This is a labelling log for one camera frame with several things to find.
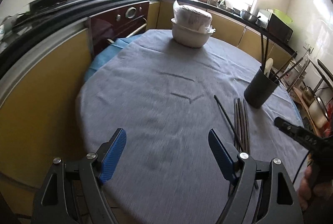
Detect dark chopstick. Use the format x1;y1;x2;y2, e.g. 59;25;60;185
213;95;239;142
277;57;304;82
272;52;297;78
263;36;269;71

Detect white plastic spoon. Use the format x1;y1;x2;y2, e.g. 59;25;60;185
263;58;274;78

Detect yellow kitchen cabinets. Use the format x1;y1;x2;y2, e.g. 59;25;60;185
0;0;295;217

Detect person's hand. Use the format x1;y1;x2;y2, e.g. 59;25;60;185
296;165;332;212

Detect steel pot with lid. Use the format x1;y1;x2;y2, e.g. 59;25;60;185
309;95;330;130

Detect metal shelf rack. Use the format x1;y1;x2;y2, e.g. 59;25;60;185
286;55;332;103

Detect black perforated utensil holder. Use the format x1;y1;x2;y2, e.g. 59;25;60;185
244;68;279;109

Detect black microwave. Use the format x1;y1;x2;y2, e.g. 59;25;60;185
266;13;293;44

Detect grey tablecloth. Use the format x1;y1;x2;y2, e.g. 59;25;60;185
75;28;311;224

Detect blue cloth under tablecloth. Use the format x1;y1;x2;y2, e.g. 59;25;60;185
83;34;142;82

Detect white bowl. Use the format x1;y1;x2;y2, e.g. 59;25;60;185
171;18;216;48

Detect dark red oven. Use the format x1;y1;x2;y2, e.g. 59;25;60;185
87;0;150;57

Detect plastic bag in bowl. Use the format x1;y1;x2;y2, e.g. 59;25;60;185
173;1;213;33

